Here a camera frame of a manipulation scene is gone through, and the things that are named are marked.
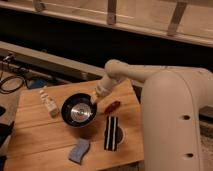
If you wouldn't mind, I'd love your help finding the black ceramic bowl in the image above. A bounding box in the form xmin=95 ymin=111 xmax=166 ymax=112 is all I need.
xmin=61 ymin=93 xmax=97 ymax=127

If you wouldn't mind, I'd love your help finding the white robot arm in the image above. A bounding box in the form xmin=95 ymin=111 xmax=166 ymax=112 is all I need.
xmin=92 ymin=60 xmax=213 ymax=171

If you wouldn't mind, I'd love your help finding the red brown oblong object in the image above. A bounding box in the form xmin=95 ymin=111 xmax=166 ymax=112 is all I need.
xmin=104 ymin=101 xmax=121 ymax=114

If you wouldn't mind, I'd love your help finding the black white striped cloth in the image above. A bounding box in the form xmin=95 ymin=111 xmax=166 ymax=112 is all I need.
xmin=104 ymin=116 xmax=118 ymax=151

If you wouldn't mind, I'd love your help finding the white tube bottle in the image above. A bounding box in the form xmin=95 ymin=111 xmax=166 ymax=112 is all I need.
xmin=39 ymin=90 xmax=59 ymax=118

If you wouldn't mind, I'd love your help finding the blue sponge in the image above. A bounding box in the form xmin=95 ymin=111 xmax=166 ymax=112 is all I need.
xmin=68 ymin=138 xmax=90 ymax=164

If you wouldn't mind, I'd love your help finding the blue box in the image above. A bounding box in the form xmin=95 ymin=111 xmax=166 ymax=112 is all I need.
xmin=29 ymin=79 xmax=46 ymax=89

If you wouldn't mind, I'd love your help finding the wooden cutting board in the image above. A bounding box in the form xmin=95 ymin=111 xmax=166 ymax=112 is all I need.
xmin=4 ymin=80 xmax=143 ymax=171

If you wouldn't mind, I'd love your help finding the black coiled cable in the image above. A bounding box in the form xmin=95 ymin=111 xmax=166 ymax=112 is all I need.
xmin=0 ymin=74 xmax=26 ymax=95

